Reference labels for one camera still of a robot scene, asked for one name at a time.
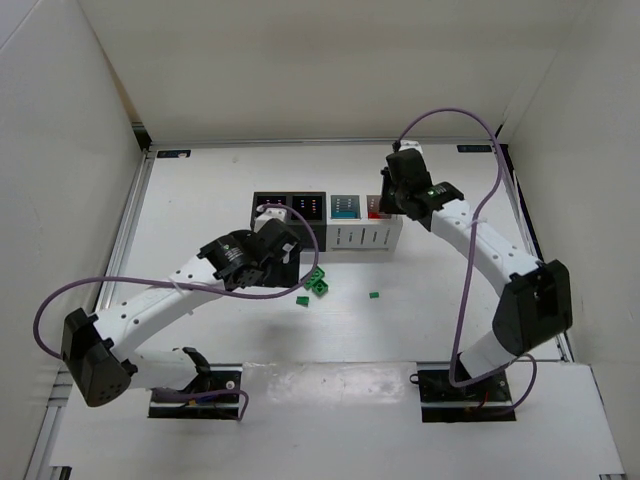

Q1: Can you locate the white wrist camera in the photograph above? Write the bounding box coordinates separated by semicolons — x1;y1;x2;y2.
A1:
253;206;287;232
392;140;424;156

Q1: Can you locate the blue label corner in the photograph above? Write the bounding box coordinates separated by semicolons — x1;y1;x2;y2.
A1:
456;144;493;153
156;149;191;159

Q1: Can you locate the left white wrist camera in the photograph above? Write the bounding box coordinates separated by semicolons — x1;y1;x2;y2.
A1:
253;206;287;232

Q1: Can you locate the square green lego brick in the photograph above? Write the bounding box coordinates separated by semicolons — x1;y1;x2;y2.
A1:
309;279;329;297

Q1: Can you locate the large green lego brick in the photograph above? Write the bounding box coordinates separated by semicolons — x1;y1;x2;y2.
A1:
310;266;325;282

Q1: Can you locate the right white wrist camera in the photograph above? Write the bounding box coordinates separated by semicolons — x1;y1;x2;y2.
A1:
392;140;424;156

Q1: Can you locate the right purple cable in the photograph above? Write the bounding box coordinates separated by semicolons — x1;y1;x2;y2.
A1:
397;106;539;416

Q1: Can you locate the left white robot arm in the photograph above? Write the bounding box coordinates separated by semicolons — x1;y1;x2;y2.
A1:
61;219;301;407

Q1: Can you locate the black double bin container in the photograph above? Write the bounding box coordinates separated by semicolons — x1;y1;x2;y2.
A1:
248;191;329;253

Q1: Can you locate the teal lego brick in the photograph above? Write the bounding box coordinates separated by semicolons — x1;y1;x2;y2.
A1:
331;211;359;220

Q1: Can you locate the white double bin container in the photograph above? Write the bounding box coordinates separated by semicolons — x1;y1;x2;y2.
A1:
326;194;403;252

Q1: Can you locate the blue label right corner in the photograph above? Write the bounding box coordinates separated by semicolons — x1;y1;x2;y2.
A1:
456;144;493;153

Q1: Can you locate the blue label left corner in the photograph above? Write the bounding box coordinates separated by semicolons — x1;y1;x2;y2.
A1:
156;149;191;159

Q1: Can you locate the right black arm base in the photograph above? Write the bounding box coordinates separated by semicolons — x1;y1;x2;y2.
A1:
409;364;516;423

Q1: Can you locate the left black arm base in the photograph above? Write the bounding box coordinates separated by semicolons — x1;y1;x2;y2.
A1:
147;364;248;421

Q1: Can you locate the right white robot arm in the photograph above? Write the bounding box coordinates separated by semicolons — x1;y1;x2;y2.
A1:
379;143;573;388

